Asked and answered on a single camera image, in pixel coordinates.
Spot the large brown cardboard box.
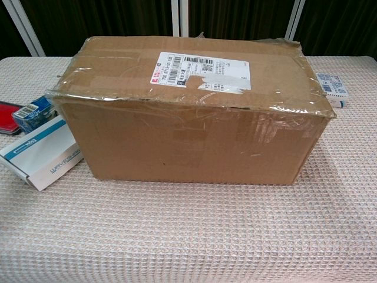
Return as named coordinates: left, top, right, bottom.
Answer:
left=45, top=34, right=336, bottom=185

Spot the white and blue carton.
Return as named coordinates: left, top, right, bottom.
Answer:
left=0, top=114, right=85, bottom=192

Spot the small white blue printed box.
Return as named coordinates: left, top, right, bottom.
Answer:
left=315, top=73, right=350, bottom=109

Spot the small blue barcode box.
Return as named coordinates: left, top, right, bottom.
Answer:
left=11, top=97, right=64, bottom=136

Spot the beige waffle-weave tablecloth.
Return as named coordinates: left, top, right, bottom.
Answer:
left=0, top=55, right=377, bottom=283

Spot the dark pleated curtain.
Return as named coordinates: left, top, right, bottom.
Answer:
left=0, top=0, right=377, bottom=60

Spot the flat red and black case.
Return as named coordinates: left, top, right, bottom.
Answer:
left=0, top=100, right=22, bottom=136

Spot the upright white frame post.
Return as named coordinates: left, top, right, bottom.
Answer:
left=171, top=0, right=189, bottom=38

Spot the slanted white frame post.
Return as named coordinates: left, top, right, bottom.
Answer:
left=5, top=0, right=45, bottom=57
left=284, top=0, right=306, bottom=42

